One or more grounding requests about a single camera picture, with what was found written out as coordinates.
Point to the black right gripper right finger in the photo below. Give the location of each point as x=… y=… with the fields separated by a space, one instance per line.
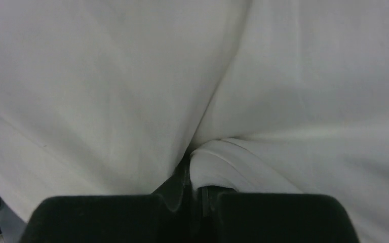
x=229 y=216

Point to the white pillow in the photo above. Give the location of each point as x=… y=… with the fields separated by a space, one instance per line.
x=105 y=97

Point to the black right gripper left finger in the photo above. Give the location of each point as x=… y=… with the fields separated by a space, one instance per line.
x=160 y=216

